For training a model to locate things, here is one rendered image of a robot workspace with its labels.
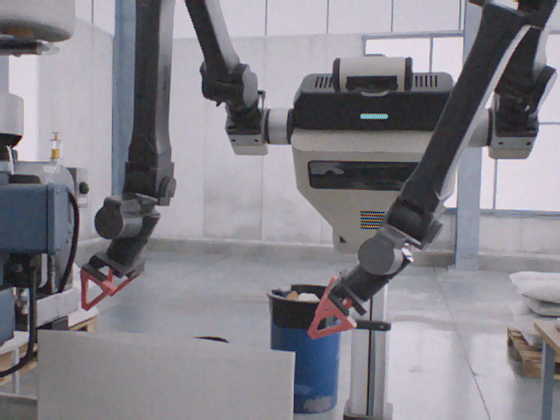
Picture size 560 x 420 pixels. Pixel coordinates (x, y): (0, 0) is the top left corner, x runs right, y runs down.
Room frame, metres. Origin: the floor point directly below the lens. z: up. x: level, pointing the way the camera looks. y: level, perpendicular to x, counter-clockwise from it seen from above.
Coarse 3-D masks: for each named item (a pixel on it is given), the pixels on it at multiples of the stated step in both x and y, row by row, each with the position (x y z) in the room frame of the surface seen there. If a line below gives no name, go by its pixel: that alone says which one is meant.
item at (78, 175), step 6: (66, 168) 1.23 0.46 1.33; (72, 168) 1.22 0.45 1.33; (78, 168) 1.23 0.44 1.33; (84, 168) 1.25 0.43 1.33; (72, 174) 1.22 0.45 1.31; (78, 174) 1.23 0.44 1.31; (84, 174) 1.25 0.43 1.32; (78, 180) 1.23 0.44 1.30; (84, 180) 1.25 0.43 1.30; (78, 186) 1.23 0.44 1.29; (78, 192) 1.23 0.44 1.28; (78, 198) 1.23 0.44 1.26; (78, 204) 1.23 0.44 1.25; (84, 204) 1.25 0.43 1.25
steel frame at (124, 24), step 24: (120, 0) 9.48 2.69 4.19; (120, 24) 9.48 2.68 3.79; (120, 48) 9.47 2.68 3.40; (0, 72) 6.23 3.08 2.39; (120, 72) 9.47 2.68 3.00; (120, 96) 9.47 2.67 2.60; (120, 120) 9.47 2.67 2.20; (120, 144) 9.47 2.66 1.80; (120, 168) 9.47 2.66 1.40; (480, 168) 8.05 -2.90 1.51; (120, 192) 9.47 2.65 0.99; (456, 192) 8.49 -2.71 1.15; (480, 192) 8.04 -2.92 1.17; (456, 216) 8.49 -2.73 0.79; (456, 240) 8.13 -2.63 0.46; (456, 264) 8.11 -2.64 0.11
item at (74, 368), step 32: (64, 352) 1.03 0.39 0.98; (96, 352) 1.00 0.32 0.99; (128, 352) 0.97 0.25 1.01; (160, 352) 0.96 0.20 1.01; (192, 352) 0.95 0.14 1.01; (224, 352) 0.95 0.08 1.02; (256, 352) 0.95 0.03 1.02; (288, 352) 0.95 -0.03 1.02; (64, 384) 1.03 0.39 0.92; (96, 384) 1.00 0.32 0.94; (128, 384) 0.97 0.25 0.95; (160, 384) 0.95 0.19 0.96; (192, 384) 0.95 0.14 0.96; (224, 384) 0.95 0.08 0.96; (256, 384) 0.95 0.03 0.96; (288, 384) 0.94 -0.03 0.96; (64, 416) 1.03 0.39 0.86; (96, 416) 1.00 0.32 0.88; (128, 416) 0.97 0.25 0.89; (160, 416) 0.96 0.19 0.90; (192, 416) 0.95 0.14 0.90; (224, 416) 0.95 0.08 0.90; (256, 416) 0.95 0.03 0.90; (288, 416) 0.94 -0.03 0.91
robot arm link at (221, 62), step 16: (192, 0) 1.01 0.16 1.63; (208, 0) 1.02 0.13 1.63; (192, 16) 1.05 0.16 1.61; (208, 16) 1.04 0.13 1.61; (208, 32) 1.07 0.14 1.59; (224, 32) 1.10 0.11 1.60; (208, 48) 1.10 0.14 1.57; (224, 48) 1.12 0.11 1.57; (208, 64) 1.15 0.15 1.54; (224, 64) 1.13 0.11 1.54; (240, 64) 1.17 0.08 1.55; (208, 80) 1.20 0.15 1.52; (224, 80) 1.17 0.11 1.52; (240, 80) 1.16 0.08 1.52; (256, 80) 1.23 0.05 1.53; (208, 96) 1.22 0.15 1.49; (240, 96) 1.18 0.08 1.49; (256, 96) 1.25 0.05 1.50
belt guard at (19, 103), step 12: (0, 96) 0.68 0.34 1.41; (12, 96) 0.70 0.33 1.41; (0, 108) 0.68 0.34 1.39; (12, 108) 0.70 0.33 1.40; (24, 108) 0.75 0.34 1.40; (0, 120) 0.68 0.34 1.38; (12, 120) 0.70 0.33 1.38; (24, 120) 0.75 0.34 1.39; (0, 132) 0.84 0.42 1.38; (12, 132) 0.70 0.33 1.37; (24, 132) 0.75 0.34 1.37; (0, 144) 1.06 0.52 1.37; (12, 144) 1.08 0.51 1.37
